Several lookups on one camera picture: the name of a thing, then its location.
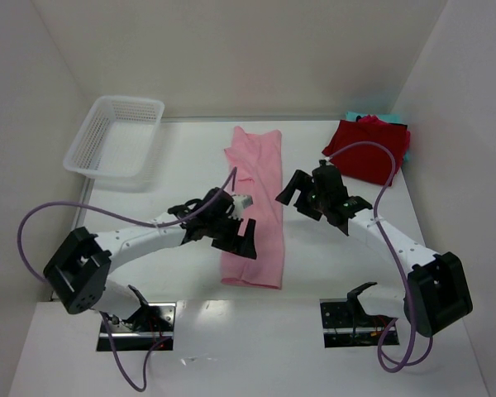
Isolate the pink t shirt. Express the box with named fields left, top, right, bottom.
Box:
left=220, top=127, right=285, bottom=289

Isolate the red t shirt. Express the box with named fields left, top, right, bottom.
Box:
left=322, top=116, right=411, bottom=185

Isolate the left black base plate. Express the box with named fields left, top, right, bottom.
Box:
left=108, top=302, right=176, bottom=352

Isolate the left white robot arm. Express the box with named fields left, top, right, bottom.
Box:
left=43, top=188, right=257, bottom=331

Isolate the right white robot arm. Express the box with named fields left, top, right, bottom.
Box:
left=276, top=160, right=473, bottom=337

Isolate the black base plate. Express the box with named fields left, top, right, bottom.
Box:
left=320, top=299, right=392, bottom=348
left=108, top=302, right=176, bottom=352

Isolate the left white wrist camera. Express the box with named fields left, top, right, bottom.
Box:
left=228, top=194, right=253, bottom=219

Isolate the teal t shirt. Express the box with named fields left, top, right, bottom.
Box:
left=345, top=111, right=411, bottom=162

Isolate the white plastic basket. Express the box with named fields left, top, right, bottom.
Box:
left=63, top=95, right=165, bottom=182

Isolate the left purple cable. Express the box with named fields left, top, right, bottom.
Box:
left=17, top=166, right=239, bottom=392

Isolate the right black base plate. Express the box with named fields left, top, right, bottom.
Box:
left=320, top=299, right=392, bottom=348

